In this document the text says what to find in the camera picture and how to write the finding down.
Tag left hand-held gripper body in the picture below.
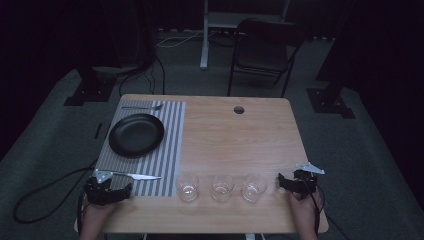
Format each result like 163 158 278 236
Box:
84 168 118 206

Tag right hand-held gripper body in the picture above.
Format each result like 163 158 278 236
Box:
292 161 326 200

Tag person's left hand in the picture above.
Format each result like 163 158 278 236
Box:
80 196 118 228

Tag person's right hand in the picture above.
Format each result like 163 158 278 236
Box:
287 188 324 222

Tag silver table knife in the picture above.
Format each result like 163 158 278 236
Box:
111 171 162 182

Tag clear drinking glass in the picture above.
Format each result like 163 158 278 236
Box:
241 173 268 204
175 173 200 203
210 174 235 203

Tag black round plate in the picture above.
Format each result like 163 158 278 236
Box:
108 113 166 159

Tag grey striped placemat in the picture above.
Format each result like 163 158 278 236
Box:
94 99 187 198

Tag small dark floor strip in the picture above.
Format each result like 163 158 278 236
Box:
93 122 104 141

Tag black stand base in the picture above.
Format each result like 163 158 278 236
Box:
63 67 117 108
305 87 357 120

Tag silver fork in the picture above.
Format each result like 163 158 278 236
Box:
121 103 165 112

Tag round grey stand base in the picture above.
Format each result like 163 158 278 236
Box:
92 65 148 79

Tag black folding chair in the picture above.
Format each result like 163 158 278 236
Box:
227 17 306 98

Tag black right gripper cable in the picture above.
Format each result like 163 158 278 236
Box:
305 179 352 240

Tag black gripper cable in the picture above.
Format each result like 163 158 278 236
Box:
305 179 352 240
12 159 98 225

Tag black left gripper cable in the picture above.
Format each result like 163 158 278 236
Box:
12 159 98 225

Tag black floor cables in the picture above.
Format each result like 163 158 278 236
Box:
117 55 167 97

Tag white floor cable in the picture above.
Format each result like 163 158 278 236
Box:
155 29 205 49

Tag white desk frame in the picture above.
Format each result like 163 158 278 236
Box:
199 0 292 70

